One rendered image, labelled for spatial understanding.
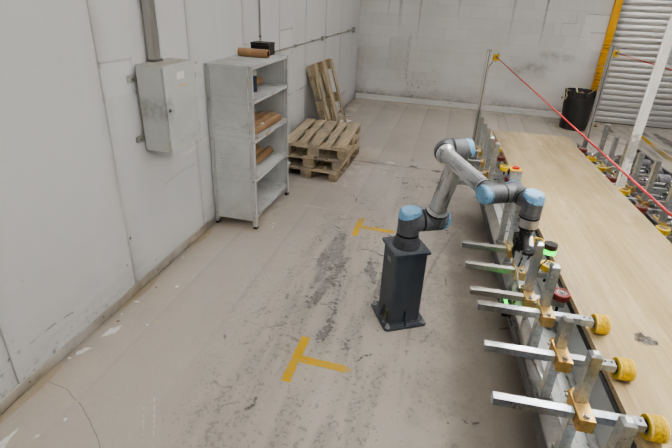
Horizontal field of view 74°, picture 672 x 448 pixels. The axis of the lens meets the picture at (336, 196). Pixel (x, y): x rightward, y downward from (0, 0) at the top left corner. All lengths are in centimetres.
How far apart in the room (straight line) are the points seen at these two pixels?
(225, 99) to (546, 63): 734
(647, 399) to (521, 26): 857
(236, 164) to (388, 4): 651
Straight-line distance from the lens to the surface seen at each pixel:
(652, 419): 184
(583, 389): 175
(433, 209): 297
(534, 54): 1007
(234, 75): 404
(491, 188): 215
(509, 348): 189
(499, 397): 170
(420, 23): 996
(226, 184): 439
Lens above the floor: 215
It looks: 24 degrees down
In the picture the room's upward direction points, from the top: 3 degrees clockwise
